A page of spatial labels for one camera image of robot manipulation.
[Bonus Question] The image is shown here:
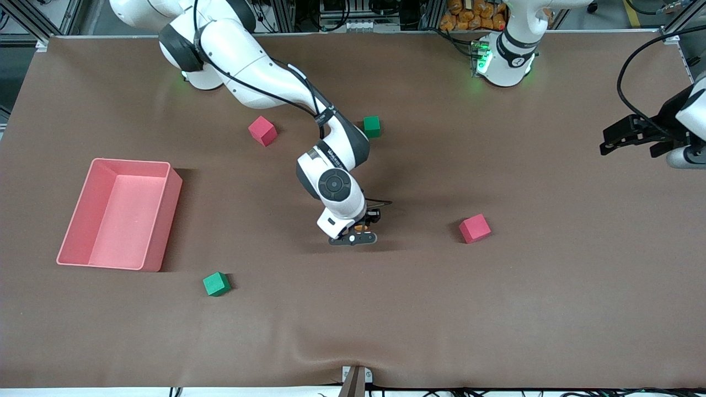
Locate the white terminal block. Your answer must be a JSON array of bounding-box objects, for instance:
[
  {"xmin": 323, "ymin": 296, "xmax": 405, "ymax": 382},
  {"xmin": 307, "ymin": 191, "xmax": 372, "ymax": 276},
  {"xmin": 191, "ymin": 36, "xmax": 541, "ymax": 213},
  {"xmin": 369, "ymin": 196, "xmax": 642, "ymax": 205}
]
[{"xmin": 343, "ymin": 19, "xmax": 402, "ymax": 33}]

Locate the pink plastic tray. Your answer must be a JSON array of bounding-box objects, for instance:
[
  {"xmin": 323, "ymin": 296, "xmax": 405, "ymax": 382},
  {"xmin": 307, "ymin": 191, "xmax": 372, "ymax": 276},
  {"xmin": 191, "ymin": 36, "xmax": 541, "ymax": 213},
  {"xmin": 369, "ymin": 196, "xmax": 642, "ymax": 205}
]
[{"xmin": 56, "ymin": 158, "xmax": 183, "ymax": 272}]

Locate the orange packaged goods pile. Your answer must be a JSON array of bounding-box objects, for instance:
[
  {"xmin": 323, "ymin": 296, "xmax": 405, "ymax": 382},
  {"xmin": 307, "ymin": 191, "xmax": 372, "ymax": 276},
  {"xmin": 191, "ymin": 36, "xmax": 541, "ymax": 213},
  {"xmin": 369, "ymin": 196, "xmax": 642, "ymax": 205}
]
[{"xmin": 440, "ymin": 0, "xmax": 507, "ymax": 31}]

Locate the brown table mat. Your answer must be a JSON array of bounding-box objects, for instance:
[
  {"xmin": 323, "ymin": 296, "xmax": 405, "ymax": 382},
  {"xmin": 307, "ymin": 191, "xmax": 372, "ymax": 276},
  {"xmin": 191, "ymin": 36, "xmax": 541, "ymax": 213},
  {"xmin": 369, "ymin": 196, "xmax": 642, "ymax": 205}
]
[{"xmin": 0, "ymin": 30, "xmax": 706, "ymax": 389}]

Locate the pink foam cube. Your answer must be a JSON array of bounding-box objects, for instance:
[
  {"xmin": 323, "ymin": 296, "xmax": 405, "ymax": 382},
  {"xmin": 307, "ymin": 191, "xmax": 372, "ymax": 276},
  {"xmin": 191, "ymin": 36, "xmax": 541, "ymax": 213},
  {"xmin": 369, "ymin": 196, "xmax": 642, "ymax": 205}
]
[
  {"xmin": 248, "ymin": 116, "xmax": 278, "ymax": 147},
  {"xmin": 458, "ymin": 214, "xmax": 491, "ymax": 244}
]

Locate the aluminium camera post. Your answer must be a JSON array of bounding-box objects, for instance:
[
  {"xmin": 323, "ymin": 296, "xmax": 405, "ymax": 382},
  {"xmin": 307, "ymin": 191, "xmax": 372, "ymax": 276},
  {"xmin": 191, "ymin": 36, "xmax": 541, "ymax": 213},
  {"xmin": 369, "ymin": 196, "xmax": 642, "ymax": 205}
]
[{"xmin": 339, "ymin": 365, "xmax": 373, "ymax": 397}]

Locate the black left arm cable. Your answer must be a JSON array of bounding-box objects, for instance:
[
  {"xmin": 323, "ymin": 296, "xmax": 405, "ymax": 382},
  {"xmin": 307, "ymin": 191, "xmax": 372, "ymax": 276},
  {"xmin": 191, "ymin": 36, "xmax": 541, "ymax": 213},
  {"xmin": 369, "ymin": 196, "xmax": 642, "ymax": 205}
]
[{"xmin": 617, "ymin": 25, "xmax": 706, "ymax": 136}]

